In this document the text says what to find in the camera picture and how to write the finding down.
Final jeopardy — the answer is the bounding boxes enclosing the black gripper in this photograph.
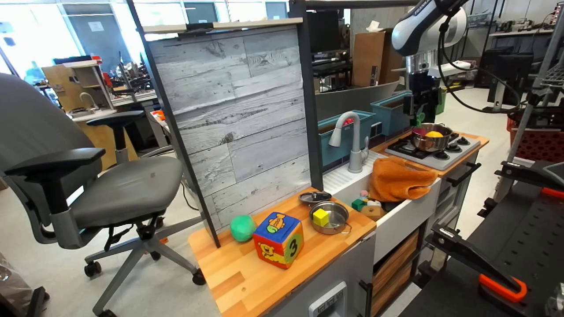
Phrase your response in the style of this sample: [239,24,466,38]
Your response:
[410,75,440,129]

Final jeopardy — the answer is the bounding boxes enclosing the silver metal pot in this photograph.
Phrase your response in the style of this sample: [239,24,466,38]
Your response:
[410,124,454,156]

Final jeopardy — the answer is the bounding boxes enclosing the white toy sink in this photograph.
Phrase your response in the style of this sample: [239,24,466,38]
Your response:
[320,158,443,249]

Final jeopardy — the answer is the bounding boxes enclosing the large teal planter box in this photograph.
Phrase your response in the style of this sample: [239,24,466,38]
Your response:
[369,91,429,138]

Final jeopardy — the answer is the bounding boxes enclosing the grey toy stove black grates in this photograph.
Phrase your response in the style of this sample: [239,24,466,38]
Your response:
[384,129,482,173]

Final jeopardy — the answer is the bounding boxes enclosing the orange cloth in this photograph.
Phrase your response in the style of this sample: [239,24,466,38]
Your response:
[366,158,438,205]

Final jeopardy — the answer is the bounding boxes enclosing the grey toy faucet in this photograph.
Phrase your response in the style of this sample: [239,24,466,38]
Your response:
[327,110,369,175]

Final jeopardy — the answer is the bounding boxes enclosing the tall cardboard box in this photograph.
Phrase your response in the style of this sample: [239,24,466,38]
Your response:
[350,29,406,89]

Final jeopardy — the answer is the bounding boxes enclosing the small teal planter box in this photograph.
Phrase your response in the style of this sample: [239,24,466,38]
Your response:
[315,110,376,173]

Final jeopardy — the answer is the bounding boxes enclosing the brown toy food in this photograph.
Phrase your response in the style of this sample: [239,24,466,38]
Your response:
[359,200,385,223]

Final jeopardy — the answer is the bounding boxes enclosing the red crate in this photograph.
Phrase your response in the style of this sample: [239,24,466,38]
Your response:
[507,126,564,166]

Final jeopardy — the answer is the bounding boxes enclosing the small metal bowl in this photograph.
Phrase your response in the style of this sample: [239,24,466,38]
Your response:
[308,202,350,237]

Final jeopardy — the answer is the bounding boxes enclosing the small metal lid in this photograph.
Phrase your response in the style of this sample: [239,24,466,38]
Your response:
[297,191,332,209]

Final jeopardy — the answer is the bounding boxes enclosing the small yellow cube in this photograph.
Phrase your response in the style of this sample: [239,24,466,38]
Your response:
[310,209,331,230]

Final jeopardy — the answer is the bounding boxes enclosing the black perforated table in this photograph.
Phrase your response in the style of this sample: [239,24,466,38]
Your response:
[398,175,564,317]

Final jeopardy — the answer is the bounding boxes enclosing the grey wood backdrop panel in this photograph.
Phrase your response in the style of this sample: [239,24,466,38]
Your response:
[144,24,313,235]

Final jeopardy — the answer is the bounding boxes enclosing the colourful number cube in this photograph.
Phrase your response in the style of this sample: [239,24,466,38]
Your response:
[251,212,304,272]

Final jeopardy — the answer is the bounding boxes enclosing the green ball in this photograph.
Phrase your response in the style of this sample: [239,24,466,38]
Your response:
[228,214,257,246]

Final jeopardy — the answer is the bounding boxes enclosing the wooden toy kitchen unit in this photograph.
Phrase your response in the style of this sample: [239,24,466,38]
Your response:
[186,129,489,317]

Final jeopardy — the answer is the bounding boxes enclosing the grey office chair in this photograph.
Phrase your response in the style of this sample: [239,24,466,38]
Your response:
[0,73,207,317]

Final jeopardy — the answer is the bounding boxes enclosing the wooden shelf unit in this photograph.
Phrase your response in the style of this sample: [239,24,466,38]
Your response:
[40,59,116,117]

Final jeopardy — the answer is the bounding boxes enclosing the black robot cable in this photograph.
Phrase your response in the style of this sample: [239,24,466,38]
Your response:
[436,15,516,115]

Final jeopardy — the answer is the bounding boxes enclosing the black clamp orange handle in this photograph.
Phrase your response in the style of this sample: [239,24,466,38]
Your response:
[429,228,530,307]
[495,159,564,203]

